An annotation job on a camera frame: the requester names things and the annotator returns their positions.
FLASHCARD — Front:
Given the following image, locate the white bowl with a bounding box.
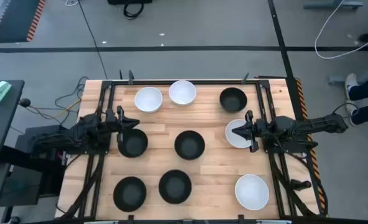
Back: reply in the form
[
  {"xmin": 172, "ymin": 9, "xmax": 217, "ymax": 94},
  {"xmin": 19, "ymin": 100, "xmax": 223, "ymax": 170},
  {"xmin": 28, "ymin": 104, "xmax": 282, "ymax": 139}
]
[
  {"xmin": 234, "ymin": 174, "xmax": 270, "ymax": 211},
  {"xmin": 134, "ymin": 86, "xmax": 163, "ymax": 113},
  {"xmin": 224, "ymin": 119, "xmax": 254, "ymax": 149},
  {"xmin": 168, "ymin": 80, "xmax": 198, "ymax": 106}
]

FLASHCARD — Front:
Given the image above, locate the thin black floor cable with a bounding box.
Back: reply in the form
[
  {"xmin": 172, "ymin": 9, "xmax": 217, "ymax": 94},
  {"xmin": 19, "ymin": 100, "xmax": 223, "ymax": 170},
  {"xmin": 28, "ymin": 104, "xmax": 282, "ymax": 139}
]
[{"xmin": 77, "ymin": 0, "xmax": 108, "ymax": 80}]

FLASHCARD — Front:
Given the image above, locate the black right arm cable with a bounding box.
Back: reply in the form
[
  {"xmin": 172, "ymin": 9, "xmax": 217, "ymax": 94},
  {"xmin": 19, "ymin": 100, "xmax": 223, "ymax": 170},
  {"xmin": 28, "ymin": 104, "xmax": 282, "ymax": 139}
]
[{"xmin": 331, "ymin": 101, "xmax": 360, "ymax": 119}]

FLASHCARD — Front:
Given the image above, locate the black rod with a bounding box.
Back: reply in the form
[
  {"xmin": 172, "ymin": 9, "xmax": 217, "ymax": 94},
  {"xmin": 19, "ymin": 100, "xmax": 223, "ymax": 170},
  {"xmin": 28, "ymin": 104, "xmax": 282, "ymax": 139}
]
[{"xmin": 254, "ymin": 75, "xmax": 288, "ymax": 80}]

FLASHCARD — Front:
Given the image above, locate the black side table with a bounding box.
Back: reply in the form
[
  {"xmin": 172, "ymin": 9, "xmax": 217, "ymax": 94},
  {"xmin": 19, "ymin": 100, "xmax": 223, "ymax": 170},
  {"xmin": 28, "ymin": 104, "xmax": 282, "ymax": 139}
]
[{"xmin": 0, "ymin": 79, "xmax": 25, "ymax": 168}]

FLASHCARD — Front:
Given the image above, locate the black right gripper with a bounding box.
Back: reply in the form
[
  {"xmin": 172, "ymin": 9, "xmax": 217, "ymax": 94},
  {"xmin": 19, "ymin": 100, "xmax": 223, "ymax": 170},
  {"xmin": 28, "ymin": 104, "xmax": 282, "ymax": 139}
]
[{"xmin": 231, "ymin": 110, "xmax": 277, "ymax": 154}]

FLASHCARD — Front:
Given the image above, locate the black equipment box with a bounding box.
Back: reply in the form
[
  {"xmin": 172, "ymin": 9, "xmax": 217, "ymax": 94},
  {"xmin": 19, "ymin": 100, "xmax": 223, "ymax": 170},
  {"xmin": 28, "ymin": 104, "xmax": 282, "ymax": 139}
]
[{"xmin": 0, "ymin": 124, "xmax": 67, "ymax": 208}]

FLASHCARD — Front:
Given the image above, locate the black floor device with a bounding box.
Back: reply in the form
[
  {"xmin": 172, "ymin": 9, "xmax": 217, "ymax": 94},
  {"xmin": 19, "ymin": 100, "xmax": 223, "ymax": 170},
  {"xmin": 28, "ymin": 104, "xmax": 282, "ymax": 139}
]
[{"xmin": 106, "ymin": 0, "xmax": 154, "ymax": 6}]

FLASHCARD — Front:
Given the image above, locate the white floor cable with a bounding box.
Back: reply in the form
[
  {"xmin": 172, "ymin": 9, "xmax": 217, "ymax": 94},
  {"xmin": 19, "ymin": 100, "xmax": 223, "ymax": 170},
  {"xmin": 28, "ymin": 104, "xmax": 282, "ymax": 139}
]
[{"xmin": 314, "ymin": 0, "xmax": 368, "ymax": 60}]

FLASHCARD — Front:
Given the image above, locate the yellow cable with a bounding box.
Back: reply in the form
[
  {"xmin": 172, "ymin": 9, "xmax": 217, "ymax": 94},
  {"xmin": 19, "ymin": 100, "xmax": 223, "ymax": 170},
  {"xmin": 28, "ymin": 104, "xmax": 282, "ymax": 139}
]
[{"xmin": 25, "ymin": 98, "xmax": 82, "ymax": 119}]

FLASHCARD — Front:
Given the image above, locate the black coiled cable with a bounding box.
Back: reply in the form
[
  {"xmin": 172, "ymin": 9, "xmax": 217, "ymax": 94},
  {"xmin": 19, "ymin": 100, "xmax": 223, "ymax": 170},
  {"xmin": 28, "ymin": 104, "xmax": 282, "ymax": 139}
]
[{"xmin": 122, "ymin": 2, "xmax": 145, "ymax": 21}]

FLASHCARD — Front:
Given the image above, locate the black cable bundle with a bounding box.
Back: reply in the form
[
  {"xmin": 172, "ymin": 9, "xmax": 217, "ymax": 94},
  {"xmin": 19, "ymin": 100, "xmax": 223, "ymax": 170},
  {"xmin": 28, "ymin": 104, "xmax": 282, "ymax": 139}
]
[
  {"xmin": 55, "ymin": 154, "xmax": 106, "ymax": 220},
  {"xmin": 269, "ymin": 152, "xmax": 329, "ymax": 218}
]

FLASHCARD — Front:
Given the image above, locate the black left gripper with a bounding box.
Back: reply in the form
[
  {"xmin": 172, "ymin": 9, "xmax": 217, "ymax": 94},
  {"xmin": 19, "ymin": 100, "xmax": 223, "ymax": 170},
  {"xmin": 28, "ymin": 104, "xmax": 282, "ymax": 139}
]
[{"xmin": 104, "ymin": 105, "xmax": 140, "ymax": 146}]

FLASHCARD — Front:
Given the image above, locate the black bowl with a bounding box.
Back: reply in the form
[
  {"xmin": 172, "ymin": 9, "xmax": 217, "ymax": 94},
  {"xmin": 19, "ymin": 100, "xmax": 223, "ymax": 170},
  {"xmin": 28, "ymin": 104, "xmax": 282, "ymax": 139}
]
[
  {"xmin": 219, "ymin": 86, "xmax": 248, "ymax": 113},
  {"xmin": 113, "ymin": 176, "xmax": 147, "ymax": 213},
  {"xmin": 174, "ymin": 130, "xmax": 206, "ymax": 161},
  {"xmin": 117, "ymin": 128, "xmax": 149, "ymax": 159},
  {"xmin": 158, "ymin": 169, "xmax": 193, "ymax": 205}
]

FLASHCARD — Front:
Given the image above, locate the grey desk foot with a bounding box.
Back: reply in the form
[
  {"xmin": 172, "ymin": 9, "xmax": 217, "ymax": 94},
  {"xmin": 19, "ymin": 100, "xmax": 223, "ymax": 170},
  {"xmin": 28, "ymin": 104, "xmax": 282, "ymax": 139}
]
[
  {"xmin": 303, "ymin": 0, "xmax": 364, "ymax": 10},
  {"xmin": 328, "ymin": 60, "xmax": 368, "ymax": 86}
]

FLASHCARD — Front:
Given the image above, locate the black clamp handle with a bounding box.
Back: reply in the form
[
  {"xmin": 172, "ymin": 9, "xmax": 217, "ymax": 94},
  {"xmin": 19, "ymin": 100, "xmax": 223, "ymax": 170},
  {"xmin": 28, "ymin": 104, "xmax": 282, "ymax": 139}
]
[{"xmin": 290, "ymin": 179, "xmax": 313, "ymax": 192}]

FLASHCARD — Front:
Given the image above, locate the black floor mat orange-edged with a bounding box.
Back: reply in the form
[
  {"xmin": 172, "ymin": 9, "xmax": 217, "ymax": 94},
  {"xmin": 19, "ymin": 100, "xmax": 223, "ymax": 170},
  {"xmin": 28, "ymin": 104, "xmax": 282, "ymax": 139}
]
[{"xmin": 0, "ymin": 0, "xmax": 47, "ymax": 44}]

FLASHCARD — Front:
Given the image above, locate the orange black hazard strip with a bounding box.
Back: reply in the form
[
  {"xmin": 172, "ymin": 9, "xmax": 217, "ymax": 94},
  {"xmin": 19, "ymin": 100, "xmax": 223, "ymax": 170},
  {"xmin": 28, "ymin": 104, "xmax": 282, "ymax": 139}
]
[{"xmin": 294, "ymin": 77, "xmax": 328, "ymax": 217}]

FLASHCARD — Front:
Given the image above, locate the black cable tangle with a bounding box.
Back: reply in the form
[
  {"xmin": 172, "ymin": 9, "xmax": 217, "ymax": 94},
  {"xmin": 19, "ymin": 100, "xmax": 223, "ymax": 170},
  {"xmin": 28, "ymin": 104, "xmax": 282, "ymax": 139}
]
[{"xmin": 53, "ymin": 75, "xmax": 90, "ymax": 126}]

